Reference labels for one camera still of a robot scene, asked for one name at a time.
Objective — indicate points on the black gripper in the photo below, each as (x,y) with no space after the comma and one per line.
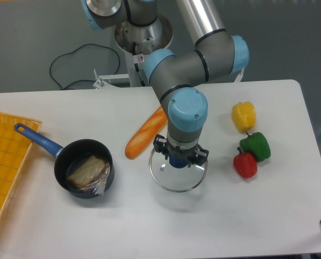
(183,151)

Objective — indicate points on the glass pot lid blue knob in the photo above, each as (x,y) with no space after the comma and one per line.
(174,176)

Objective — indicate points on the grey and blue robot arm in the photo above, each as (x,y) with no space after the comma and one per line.
(175,128)

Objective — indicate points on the orange baguette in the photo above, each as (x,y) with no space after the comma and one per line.
(146,134)

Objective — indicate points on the red bell pepper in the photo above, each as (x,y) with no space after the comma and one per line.
(245,164)

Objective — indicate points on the yellow bell pepper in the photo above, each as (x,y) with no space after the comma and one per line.
(244,116)

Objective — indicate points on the green bell pepper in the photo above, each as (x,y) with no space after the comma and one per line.
(257,145)

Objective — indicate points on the wrapped bread slice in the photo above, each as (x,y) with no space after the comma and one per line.
(90,176)

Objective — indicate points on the dark blue saucepan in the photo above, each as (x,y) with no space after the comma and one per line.
(69,156)

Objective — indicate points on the yellow woven basket tray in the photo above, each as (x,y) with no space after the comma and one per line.
(14,150)

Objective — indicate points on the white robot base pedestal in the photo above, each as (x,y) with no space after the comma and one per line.
(138,42)

